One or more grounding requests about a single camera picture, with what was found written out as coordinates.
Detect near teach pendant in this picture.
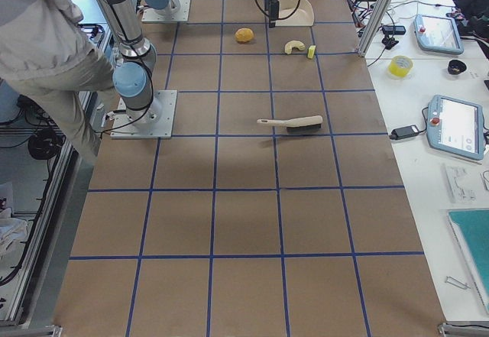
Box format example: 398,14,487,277
426,95,486,161

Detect far teach pendant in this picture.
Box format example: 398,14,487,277
413,15,464,55

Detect black power adapter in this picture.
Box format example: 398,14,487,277
389,125,420,141

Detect black remote device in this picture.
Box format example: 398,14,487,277
381,25,406,35

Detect teach pendant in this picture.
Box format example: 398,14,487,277
426,95,486,161
413,15,464,55

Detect pale curved squash slice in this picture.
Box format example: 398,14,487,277
284,40,306,55

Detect beige plastic dustpan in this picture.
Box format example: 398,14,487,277
275,0,314,27

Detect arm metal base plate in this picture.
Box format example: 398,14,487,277
142,0,191,24
109,90,177,139

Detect beige hand brush black bristles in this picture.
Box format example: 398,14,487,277
257,115,323,134

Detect clear plastic package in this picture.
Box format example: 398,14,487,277
442,164,477,203

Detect yellow green sponge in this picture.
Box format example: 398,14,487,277
307,45,316,60

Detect person in grey clothes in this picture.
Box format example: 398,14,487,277
1,0,117,164

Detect small black bowl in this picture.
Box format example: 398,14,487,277
447,59,467,76

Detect aluminium frame post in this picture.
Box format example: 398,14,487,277
357,0,391,57

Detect teal cutting mat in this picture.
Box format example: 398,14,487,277
448,209,488,313

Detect yellow potato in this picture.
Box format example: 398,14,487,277
235,28,254,44

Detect yellow tape roll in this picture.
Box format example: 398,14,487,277
387,55,413,78

